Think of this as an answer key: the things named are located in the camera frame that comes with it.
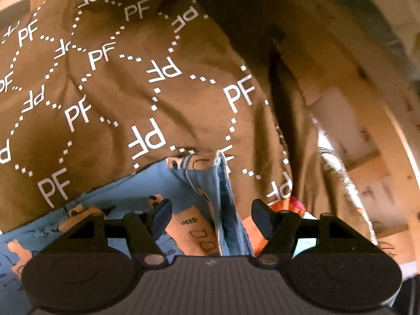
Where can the blue printed pants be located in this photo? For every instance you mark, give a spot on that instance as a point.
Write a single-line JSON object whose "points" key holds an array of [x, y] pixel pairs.
{"points": [[147, 183]]}

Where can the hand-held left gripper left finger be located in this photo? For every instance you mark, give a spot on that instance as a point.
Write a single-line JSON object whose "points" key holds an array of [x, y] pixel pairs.
{"points": [[162, 216]]}

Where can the colourful patterned bed sheet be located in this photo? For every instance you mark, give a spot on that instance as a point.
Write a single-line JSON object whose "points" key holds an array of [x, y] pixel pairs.
{"points": [[296, 204]]}

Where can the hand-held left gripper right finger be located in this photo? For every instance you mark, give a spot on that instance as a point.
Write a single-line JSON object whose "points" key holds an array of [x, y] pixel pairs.
{"points": [[262, 217]]}

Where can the wooden bed frame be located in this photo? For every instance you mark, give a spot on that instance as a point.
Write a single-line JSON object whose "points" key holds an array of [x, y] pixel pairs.
{"points": [[370, 170]]}

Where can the brown lettered blanket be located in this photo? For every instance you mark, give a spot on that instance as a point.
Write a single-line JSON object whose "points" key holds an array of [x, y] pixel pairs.
{"points": [[115, 105]]}

